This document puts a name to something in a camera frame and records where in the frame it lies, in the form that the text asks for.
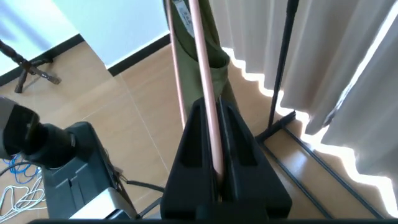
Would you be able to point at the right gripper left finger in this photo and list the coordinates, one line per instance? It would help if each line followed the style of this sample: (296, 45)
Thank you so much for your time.
(189, 183)

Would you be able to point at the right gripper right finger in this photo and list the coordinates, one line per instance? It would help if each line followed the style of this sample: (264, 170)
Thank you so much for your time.
(255, 183)

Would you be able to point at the pink clothes hanger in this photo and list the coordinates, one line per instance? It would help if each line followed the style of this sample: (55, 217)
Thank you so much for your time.
(205, 77)

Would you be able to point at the green printed T-shirt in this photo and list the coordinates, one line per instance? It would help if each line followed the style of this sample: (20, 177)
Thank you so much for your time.
(217, 62)

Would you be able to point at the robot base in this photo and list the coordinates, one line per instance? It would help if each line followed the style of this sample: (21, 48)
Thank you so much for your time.
(81, 161)

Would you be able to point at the black clothes rack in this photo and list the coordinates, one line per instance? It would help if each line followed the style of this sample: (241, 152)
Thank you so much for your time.
(284, 46)

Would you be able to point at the beige curtain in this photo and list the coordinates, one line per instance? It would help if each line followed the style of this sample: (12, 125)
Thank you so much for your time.
(342, 62)

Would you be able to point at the dark wooden stand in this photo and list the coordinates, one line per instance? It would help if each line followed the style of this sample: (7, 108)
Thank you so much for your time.
(29, 67)

